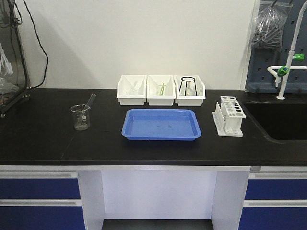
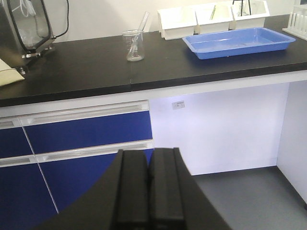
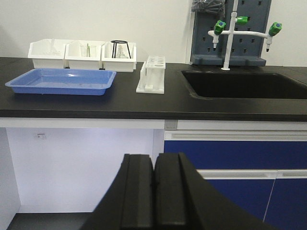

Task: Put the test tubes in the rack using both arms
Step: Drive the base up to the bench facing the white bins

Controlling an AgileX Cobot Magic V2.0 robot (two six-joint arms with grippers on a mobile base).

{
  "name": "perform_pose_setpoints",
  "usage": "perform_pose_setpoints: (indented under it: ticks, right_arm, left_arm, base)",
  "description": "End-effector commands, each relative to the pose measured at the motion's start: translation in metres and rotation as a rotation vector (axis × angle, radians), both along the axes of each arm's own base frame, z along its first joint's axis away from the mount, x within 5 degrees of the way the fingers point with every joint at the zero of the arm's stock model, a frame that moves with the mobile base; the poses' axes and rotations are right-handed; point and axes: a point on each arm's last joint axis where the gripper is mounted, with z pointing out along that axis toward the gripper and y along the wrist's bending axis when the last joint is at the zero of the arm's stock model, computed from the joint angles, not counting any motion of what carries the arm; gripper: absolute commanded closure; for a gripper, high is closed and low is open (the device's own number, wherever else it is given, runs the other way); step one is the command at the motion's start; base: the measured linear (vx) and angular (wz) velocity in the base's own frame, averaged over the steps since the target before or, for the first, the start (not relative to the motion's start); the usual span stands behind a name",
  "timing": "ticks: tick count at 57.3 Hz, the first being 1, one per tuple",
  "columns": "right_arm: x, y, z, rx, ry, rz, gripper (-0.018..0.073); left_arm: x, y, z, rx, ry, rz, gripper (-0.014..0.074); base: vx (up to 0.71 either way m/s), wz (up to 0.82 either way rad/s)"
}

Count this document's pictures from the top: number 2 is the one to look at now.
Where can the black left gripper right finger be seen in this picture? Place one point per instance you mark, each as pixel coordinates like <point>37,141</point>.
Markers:
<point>165,205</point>

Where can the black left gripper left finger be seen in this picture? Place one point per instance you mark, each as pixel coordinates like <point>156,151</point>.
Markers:
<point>132,211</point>

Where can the clear glass test tube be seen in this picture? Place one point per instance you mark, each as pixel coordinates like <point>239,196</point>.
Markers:
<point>141,28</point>

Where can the white test tube rack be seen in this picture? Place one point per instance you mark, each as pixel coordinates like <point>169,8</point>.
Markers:
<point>297,22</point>

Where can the blue drawer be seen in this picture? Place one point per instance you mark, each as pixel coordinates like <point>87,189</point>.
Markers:
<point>88,127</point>
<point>24,198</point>
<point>13,140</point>
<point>70,173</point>

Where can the left lower blue drawer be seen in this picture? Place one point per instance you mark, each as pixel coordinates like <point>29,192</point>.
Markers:
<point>24,198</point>

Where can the left upper blue drawer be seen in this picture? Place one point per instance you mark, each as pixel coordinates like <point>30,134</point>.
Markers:
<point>13,140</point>

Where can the clear glass beaker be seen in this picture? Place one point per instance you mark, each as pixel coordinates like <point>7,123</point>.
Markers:
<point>139,52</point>

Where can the blue plastic tray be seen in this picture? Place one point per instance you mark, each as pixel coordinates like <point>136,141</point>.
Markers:
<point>237,42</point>

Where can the white left storage bin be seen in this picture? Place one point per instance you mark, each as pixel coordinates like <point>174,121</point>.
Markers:
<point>176,23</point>

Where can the white storage bin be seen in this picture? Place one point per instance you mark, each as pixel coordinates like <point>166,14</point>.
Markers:
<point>176,23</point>
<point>259,10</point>
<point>222,17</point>

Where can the white middle storage bin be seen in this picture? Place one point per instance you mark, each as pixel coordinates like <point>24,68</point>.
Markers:
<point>222,17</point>

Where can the green yellow plastic spatulas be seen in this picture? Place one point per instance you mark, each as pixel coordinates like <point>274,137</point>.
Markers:
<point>213,12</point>

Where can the white right storage bin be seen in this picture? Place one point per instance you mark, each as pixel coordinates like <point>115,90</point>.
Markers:
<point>259,10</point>

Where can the steel lab appliance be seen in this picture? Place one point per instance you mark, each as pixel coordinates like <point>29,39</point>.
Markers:
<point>25,32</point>

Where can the white wall socket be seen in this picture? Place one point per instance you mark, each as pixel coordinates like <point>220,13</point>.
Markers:
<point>178,105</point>

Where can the black tripod ring stand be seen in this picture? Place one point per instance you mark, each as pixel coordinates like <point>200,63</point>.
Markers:
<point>243,7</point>

